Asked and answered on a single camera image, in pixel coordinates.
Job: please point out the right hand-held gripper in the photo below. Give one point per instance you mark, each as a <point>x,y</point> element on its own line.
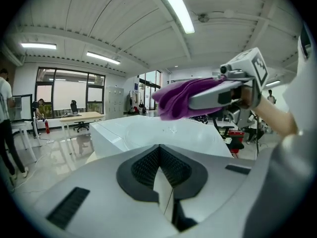
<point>257,68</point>

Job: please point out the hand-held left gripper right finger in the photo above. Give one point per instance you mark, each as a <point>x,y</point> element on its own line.
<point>223,195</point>

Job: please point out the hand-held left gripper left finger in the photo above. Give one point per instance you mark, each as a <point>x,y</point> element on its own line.
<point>99,207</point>

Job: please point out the purple cloth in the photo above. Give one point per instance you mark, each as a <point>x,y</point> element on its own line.
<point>173,100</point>

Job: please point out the person's right forearm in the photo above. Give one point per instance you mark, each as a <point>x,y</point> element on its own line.
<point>275,118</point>

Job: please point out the white microwave oven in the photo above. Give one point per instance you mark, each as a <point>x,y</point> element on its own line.
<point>109,142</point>

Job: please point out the person's right hand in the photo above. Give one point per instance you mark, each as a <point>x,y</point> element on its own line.
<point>247,97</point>

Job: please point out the black hanging bag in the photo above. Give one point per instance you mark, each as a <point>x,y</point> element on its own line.
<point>142,105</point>

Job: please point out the person's white printed shirt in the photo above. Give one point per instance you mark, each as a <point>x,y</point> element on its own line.
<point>297,170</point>

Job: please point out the grey lockers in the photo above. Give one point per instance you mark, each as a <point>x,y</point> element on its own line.
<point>115,103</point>

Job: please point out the rectangular wooden table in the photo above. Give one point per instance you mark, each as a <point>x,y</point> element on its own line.
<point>81,116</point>

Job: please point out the red fire extinguisher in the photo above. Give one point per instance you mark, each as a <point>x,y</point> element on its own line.
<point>47,128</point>

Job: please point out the long ceiling light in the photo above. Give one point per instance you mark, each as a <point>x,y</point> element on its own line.
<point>102,57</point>
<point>38,45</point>
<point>178,6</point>

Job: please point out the black high-back office chair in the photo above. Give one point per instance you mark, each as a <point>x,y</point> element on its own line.
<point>74,106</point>

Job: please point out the small white table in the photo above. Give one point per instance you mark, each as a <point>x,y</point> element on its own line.
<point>22,125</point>

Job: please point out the black framed window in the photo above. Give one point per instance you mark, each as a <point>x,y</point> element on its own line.
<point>69,93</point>

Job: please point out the black framed display cabinet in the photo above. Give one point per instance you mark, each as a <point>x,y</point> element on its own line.
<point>22,108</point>

